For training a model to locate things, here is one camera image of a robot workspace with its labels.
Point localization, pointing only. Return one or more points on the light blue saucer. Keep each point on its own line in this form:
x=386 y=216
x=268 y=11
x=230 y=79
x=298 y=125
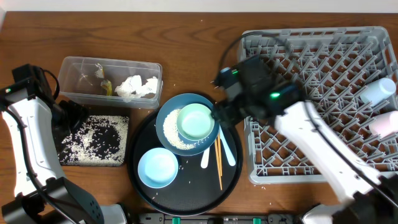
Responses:
x=157 y=168

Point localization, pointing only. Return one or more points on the yellow green snack wrapper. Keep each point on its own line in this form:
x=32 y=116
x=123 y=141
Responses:
x=107 y=85

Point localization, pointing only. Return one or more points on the white rice pile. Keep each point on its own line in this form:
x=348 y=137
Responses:
x=93 y=140

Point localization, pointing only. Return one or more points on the clear plastic waste bin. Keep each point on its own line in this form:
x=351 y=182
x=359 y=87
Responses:
x=111 y=82

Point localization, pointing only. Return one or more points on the round black serving tray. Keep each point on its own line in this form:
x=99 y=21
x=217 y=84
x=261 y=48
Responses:
x=194 y=190

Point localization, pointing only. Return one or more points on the wooden chopstick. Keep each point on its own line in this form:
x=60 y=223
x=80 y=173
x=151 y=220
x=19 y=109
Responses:
x=217 y=156
x=220 y=178

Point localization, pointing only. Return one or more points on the white tissue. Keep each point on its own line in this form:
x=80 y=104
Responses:
x=130 y=89
x=150 y=86

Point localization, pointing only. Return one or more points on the small white cup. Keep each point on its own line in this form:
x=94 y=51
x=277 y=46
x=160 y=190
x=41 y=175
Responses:
x=378 y=91

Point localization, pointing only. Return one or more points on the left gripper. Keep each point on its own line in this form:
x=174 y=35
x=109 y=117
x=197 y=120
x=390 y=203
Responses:
x=79 y=112

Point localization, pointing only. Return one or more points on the dark blue plate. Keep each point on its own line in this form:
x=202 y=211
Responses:
x=178 y=102

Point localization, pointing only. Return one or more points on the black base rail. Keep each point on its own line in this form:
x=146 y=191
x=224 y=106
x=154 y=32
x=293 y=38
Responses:
x=160 y=218

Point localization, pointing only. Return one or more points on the black rectangular tray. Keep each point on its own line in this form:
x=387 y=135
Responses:
x=99 y=140

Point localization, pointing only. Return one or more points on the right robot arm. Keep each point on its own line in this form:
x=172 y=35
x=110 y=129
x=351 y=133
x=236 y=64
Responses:
x=364 y=194

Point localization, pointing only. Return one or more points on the white plastic spoon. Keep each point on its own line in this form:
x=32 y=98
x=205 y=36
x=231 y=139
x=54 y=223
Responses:
x=229 y=155
x=205 y=158

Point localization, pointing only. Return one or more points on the pink cup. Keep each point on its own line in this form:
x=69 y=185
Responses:
x=384 y=124

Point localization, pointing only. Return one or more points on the light green bowl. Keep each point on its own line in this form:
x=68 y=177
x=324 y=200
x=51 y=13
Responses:
x=194 y=122

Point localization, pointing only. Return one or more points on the grey dishwasher rack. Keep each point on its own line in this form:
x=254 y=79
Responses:
x=333 y=66

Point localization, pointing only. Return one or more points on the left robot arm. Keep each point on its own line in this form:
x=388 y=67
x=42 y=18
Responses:
x=43 y=194

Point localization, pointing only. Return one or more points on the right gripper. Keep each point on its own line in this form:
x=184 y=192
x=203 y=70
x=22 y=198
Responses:
x=224 y=115

